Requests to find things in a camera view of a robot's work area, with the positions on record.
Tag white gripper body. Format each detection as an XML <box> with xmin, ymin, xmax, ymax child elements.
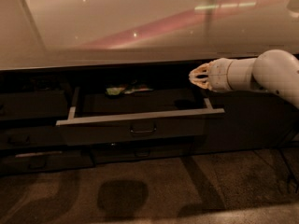
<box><xmin>207</xmin><ymin>58</ymin><xmax>232</xmax><ymax>92</ymax></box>

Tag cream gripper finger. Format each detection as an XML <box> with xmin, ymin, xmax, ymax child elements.
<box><xmin>190</xmin><ymin>77</ymin><xmax>211</xmax><ymax>90</ymax></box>
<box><xmin>189</xmin><ymin>63</ymin><xmax>212</xmax><ymax>78</ymax></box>

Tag dark drawer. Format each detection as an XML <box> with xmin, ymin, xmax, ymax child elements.
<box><xmin>0</xmin><ymin>150</ymin><xmax>93</xmax><ymax>175</ymax></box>
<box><xmin>57</xmin><ymin>88</ymin><xmax>224</xmax><ymax>146</ymax></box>
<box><xmin>92</xmin><ymin>145</ymin><xmax>190</xmax><ymax>163</ymax></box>
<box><xmin>0</xmin><ymin>126</ymin><xmax>64</xmax><ymax>150</ymax></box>
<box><xmin>0</xmin><ymin>91</ymin><xmax>67</xmax><ymax>121</ymax></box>

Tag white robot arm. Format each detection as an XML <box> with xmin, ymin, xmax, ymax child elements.
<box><xmin>189</xmin><ymin>49</ymin><xmax>299</xmax><ymax>108</ymax></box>

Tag items inside top drawer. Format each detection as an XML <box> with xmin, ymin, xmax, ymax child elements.
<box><xmin>106</xmin><ymin>84</ymin><xmax>152</xmax><ymax>96</ymax></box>

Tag dark cabinet door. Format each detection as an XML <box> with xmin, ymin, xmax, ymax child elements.
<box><xmin>190</xmin><ymin>89</ymin><xmax>299</xmax><ymax>154</ymax></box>

